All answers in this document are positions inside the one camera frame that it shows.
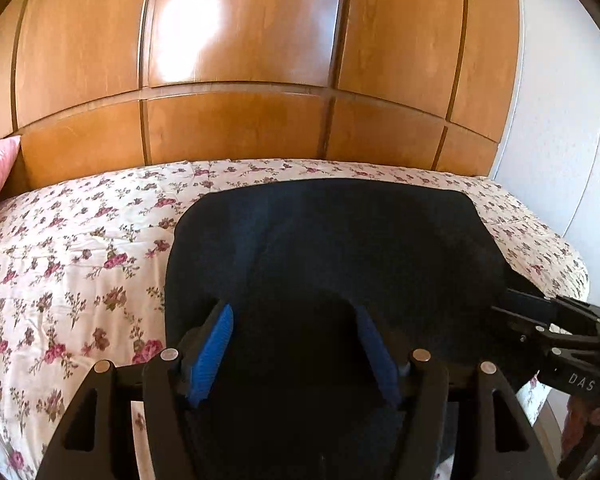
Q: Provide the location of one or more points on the wooden wardrobe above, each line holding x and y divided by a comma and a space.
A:
240, 60

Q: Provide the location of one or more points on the black pants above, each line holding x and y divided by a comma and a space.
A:
330, 260

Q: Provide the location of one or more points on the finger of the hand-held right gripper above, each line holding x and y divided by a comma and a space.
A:
517, 321
530, 302

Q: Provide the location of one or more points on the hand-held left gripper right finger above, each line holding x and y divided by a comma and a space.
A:
381, 362

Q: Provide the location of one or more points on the floral bedspread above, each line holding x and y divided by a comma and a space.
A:
70, 270

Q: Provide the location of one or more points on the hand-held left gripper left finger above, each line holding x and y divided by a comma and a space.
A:
211, 357

